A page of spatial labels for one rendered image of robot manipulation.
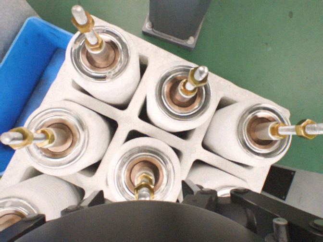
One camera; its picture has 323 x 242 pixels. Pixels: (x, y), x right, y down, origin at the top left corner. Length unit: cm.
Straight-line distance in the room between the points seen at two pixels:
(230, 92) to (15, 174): 37
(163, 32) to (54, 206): 44
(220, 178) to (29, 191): 24
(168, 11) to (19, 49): 31
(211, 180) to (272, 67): 44
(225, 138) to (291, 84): 41
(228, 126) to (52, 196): 25
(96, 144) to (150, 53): 18
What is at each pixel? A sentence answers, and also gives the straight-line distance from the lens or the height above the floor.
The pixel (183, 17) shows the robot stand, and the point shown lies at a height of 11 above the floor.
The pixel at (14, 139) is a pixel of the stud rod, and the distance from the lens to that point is 19.
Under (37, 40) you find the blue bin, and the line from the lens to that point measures 53.
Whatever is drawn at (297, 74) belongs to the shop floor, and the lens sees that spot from 68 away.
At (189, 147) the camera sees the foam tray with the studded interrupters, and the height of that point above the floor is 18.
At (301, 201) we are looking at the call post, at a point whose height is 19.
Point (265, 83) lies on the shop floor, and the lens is 62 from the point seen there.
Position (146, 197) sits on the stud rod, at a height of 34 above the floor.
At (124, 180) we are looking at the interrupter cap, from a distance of 25.
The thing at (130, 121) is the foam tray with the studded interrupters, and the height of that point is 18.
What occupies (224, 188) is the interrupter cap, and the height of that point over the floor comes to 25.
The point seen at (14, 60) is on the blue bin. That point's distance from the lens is 50.
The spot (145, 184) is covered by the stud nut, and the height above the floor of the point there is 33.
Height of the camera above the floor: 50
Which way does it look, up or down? 83 degrees down
